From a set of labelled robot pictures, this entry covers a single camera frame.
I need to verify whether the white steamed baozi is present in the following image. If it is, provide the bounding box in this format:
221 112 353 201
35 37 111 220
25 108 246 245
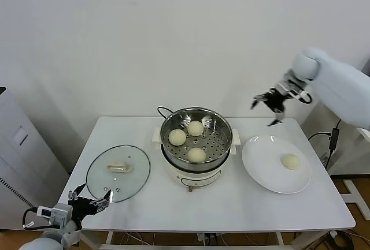
187 147 207 164
187 120 205 137
280 153 302 171
168 129 187 147

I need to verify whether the white cabinet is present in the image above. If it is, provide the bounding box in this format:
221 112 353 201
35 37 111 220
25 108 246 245
0 87 70 230

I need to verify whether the black cable with adapter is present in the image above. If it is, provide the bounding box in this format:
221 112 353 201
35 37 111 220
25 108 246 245
307 118 343 170

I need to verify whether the glass lid with cream handle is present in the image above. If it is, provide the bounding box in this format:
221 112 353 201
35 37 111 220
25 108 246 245
86 145 151 204

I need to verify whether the stainless steel steamer basket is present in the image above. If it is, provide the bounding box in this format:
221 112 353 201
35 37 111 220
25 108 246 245
160 107 233 170

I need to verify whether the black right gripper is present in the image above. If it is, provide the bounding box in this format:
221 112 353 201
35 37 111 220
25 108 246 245
250 87 287 127

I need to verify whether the white table frame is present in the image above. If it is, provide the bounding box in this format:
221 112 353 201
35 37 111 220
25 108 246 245
82 229 330 250

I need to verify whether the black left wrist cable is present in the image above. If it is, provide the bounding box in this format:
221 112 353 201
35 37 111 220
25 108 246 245
22 207 40 230

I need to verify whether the cream electric cooker base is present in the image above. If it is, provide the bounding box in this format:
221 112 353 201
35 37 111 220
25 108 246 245
152 127 241 193

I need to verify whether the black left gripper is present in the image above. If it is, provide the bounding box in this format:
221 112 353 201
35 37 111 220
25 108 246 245
68 182 112 219

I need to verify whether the white round plate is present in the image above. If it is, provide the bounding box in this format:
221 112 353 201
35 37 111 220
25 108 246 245
241 135 312 195

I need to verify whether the black cooker power cord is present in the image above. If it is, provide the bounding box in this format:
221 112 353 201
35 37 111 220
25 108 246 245
157 106 176 120

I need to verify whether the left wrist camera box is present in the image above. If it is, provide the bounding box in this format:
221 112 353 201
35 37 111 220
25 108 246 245
36 203 73 227

